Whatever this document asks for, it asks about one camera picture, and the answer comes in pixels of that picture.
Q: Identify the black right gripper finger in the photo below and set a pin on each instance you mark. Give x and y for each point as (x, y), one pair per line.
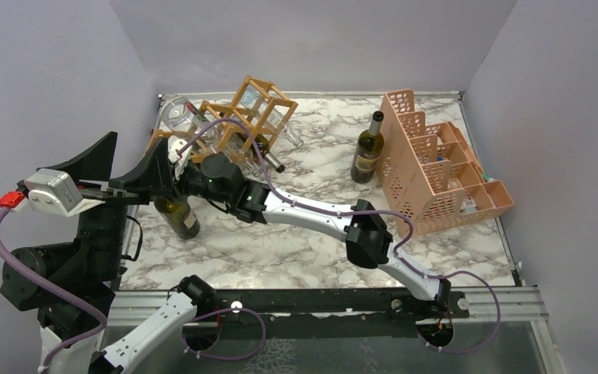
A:
(152, 176)
(93, 164)

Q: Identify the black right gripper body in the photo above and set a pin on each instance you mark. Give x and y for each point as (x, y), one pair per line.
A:
(100, 189)

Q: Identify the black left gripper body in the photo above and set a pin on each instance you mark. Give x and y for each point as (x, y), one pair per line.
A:
(191, 181)

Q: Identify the clear glass jug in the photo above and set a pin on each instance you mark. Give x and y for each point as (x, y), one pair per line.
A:
(182, 118)

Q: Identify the wooden wine rack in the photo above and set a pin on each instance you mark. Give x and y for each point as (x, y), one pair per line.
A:
(233, 110)

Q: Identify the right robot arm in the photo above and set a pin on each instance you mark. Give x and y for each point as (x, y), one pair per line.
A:
(360, 227)

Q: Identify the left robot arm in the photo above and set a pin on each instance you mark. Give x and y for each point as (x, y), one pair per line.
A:
(68, 282)

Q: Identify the dark wine bottle at left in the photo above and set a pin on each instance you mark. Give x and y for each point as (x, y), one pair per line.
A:
(178, 214)

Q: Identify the green wine bottle silver neck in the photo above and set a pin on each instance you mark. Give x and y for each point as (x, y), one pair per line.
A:
(369, 147)

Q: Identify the pink plastic organizer rack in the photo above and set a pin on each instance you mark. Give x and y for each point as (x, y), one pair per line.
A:
(430, 174)

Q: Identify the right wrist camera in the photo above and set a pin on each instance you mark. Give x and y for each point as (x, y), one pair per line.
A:
(49, 191)

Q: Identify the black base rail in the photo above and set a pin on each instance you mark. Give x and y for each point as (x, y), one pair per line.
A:
(325, 313)

